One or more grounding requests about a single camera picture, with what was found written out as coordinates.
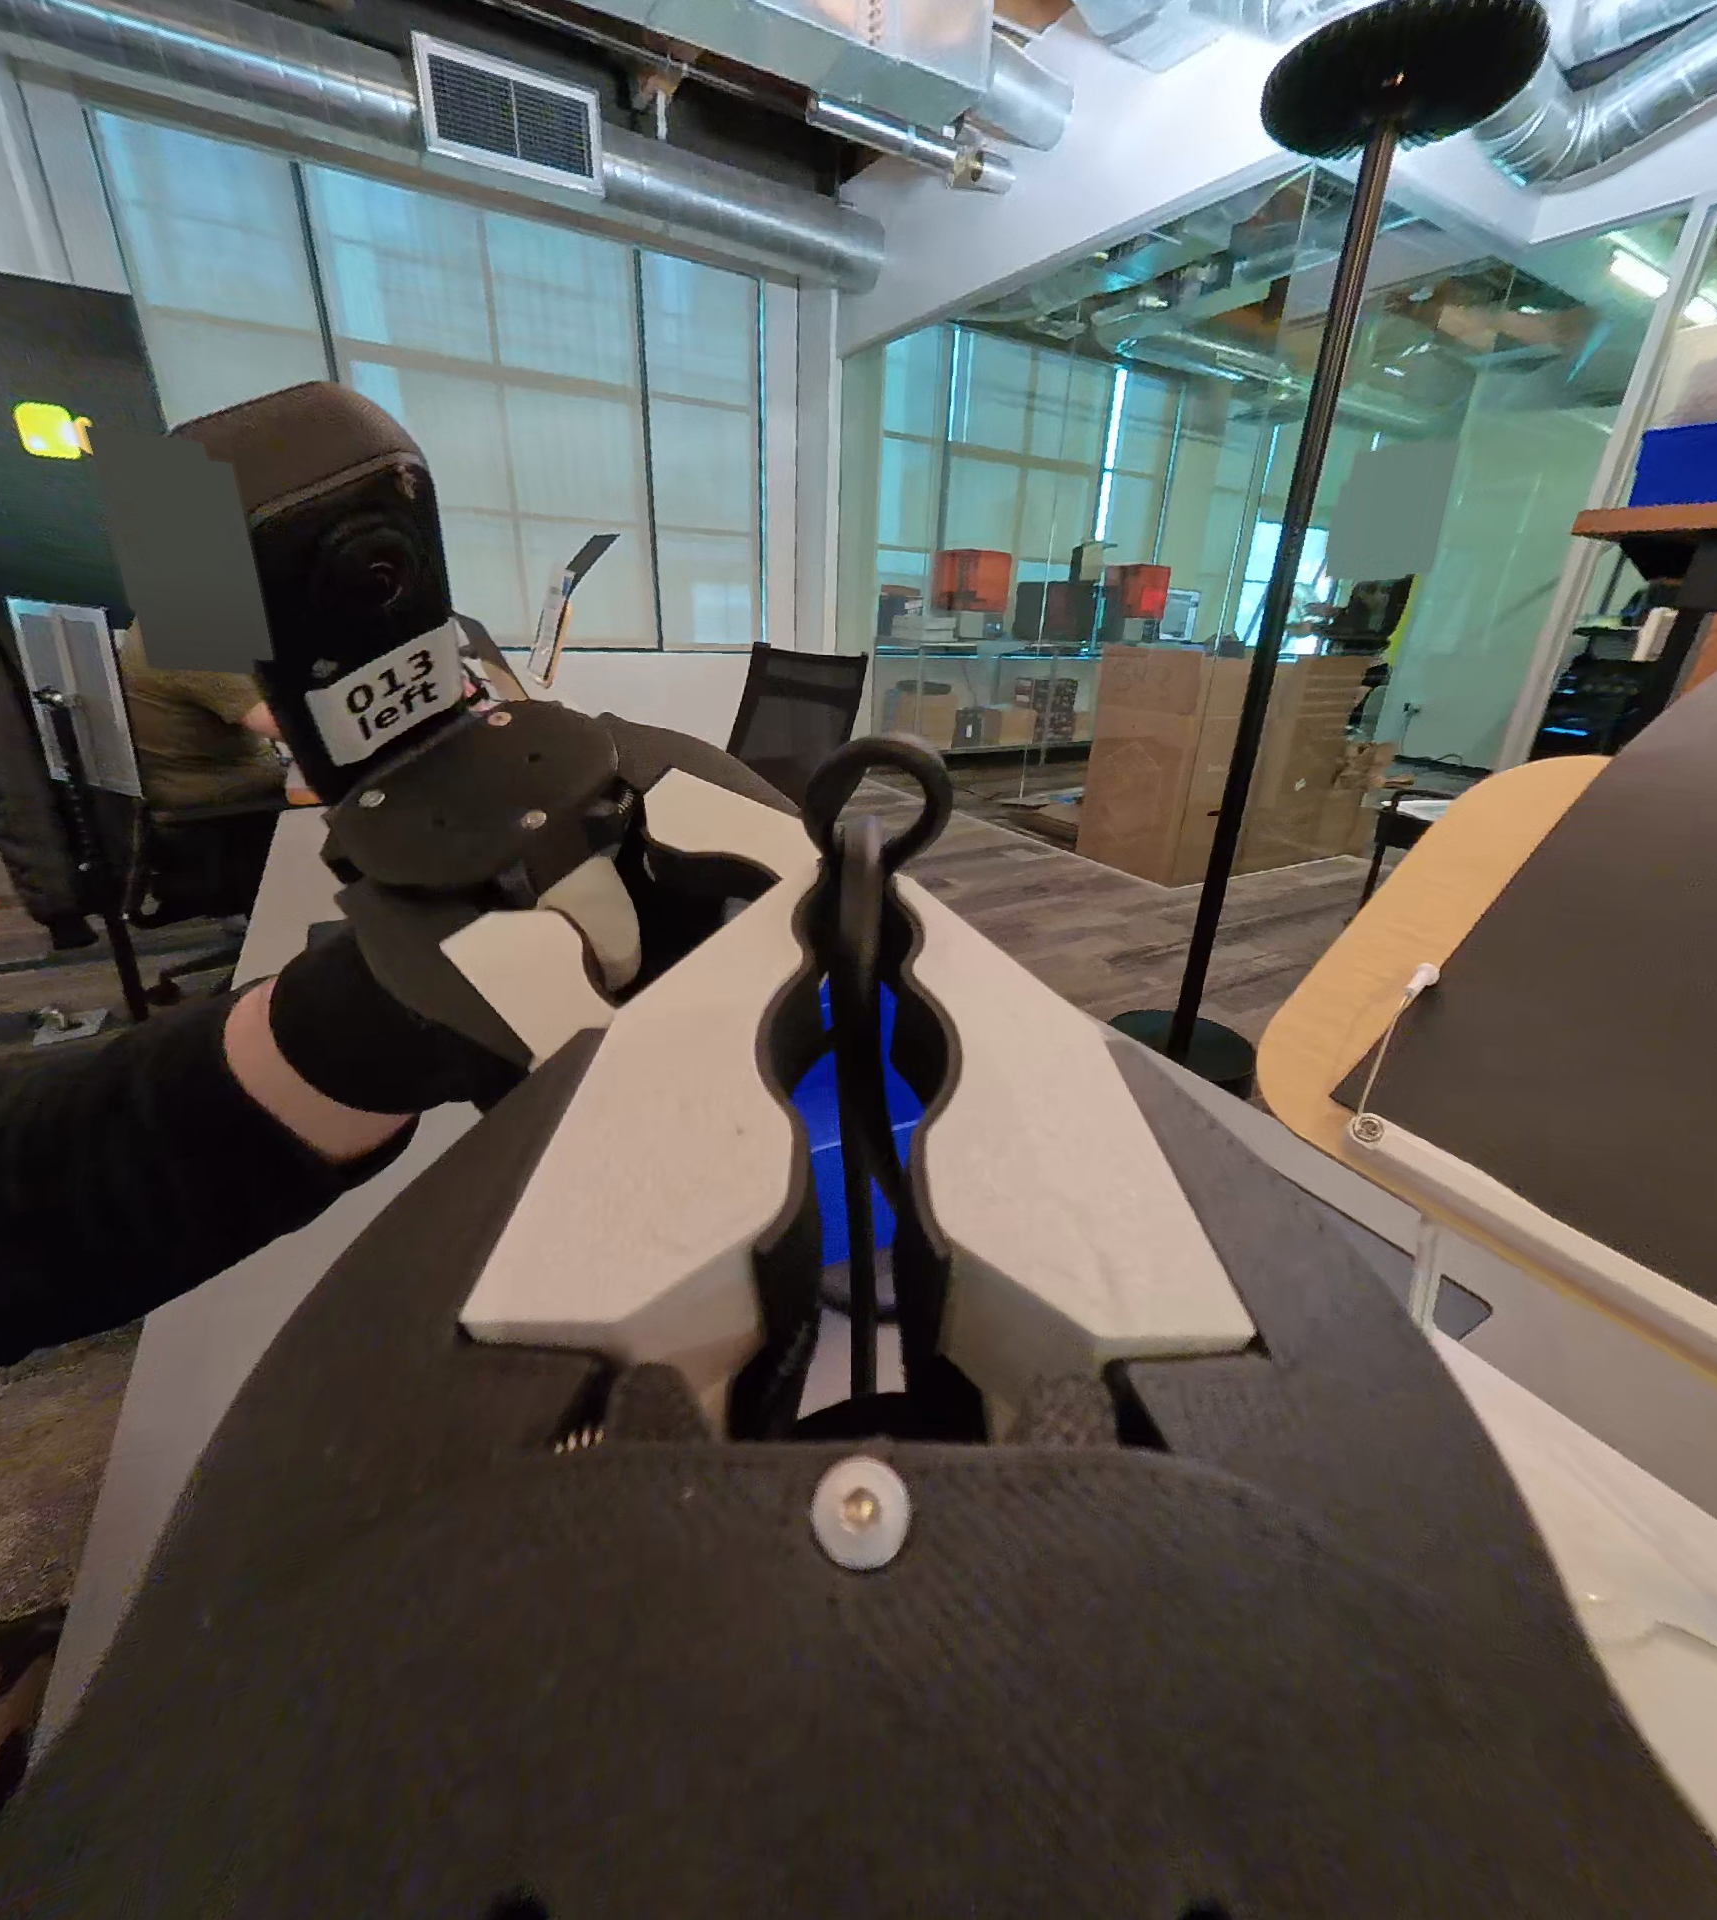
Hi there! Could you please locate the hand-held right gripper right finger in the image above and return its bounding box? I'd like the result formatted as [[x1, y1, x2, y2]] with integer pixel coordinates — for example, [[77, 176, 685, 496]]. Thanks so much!
[[882, 877, 1265, 1419]]

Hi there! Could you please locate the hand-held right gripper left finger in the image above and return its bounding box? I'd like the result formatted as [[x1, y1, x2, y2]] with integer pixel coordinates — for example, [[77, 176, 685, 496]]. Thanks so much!
[[461, 887, 838, 1419]]

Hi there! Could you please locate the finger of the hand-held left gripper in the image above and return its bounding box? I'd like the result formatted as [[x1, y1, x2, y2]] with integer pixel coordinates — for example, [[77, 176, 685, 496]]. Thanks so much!
[[438, 894, 626, 1068]]

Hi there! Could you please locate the blue plastic bin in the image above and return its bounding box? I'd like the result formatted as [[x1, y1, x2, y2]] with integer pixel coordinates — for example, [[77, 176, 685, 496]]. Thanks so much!
[[790, 977, 926, 1317]]

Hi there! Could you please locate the thin black cable loop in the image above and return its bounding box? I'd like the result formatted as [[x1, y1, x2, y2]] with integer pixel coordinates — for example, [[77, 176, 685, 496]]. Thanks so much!
[[804, 737, 958, 1413]]

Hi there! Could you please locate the person's left forearm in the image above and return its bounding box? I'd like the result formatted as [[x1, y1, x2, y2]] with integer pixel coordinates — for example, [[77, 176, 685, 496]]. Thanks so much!
[[0, 1007, 424, 1406]]

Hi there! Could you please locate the person's left hand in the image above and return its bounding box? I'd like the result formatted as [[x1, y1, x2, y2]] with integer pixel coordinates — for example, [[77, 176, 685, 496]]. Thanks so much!
[[223, 840, 785, 1166]]

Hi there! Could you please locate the large black monitor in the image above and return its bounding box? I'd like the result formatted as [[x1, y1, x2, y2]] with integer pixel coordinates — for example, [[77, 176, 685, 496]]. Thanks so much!
[[0, 257, 183, 668]]

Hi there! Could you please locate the black office chair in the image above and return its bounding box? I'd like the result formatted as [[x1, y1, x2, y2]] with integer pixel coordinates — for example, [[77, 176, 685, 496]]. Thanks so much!
[[730, 640, 875, 813]]

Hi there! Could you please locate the large cardboard box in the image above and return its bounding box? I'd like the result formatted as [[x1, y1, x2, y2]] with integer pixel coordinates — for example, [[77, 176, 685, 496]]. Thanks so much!
[[1078, 646, 1401, 888]]

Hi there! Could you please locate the white vent grille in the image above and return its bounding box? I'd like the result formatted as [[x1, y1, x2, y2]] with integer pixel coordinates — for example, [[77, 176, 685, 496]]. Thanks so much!
[[408, 30, 610, 199]]

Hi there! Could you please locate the wooden board with black mat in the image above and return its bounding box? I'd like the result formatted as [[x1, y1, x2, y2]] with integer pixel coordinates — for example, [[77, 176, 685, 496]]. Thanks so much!
[[1255, 616, 1717, 1382]]

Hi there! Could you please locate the white board stand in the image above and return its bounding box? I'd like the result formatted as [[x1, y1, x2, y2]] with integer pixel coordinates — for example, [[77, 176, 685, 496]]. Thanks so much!
[[1348, 1116, 1717, 1833]]

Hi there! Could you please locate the wooden standing desk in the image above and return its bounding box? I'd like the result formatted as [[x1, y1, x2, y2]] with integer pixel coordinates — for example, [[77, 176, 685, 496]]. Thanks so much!
[[1572, 496, 1717, 619]]

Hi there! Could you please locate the black round-top pole stand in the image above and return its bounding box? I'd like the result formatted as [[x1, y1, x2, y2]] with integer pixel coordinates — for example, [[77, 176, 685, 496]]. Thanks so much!
[[1114, 0, 1556, 1099]]

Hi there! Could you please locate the silver ventilation duct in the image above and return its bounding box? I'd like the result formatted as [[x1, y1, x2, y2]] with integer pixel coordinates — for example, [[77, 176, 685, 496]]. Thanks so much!
[[648, 0, 1077, 188], [0, 0, 890, 294]]

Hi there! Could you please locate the silver bent duct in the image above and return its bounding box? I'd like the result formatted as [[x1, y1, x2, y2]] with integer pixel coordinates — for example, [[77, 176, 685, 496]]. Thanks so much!
[[1474, 0, 1717, 188]]

